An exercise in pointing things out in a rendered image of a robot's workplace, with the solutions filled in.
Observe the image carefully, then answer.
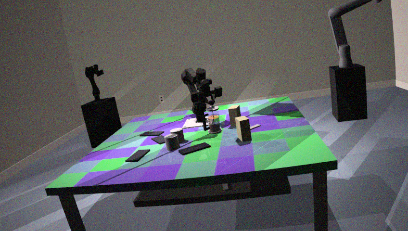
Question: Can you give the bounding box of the tan rectangular block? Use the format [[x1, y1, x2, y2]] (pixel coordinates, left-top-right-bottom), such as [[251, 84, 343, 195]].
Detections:
[[228, 105, 241, 127], [235, 116, 252, 142]]

